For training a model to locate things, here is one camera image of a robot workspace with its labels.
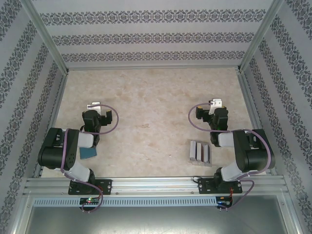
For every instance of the controller board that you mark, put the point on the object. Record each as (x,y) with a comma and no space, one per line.
(90,200)
(224,201)

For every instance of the right controller board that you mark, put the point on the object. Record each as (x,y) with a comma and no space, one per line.
(224,201)

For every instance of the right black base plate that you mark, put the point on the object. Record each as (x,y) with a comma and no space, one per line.
(204,186)

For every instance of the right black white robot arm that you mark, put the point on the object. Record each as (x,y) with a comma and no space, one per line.
(256,156)

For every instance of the left controller board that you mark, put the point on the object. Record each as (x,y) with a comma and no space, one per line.
(90,200)

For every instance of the teal card holder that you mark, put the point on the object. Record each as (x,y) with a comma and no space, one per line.
(87,153)

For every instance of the aluminium frame post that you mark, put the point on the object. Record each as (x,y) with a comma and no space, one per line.
(259,36)
(48,36)

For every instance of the aluminium mounting rail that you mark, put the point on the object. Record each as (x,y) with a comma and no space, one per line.
(156,185)

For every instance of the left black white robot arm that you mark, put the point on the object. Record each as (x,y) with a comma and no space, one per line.
(53,151)

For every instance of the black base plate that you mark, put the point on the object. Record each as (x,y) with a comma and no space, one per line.
(104,186)
(204,186)

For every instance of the aluminium side rail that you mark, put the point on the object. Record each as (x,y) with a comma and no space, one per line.
(246,97)
(58,97)

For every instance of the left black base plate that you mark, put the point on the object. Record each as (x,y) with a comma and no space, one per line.
(104,186)

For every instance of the grey sheet metal panel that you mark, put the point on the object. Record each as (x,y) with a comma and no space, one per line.
(156,221)

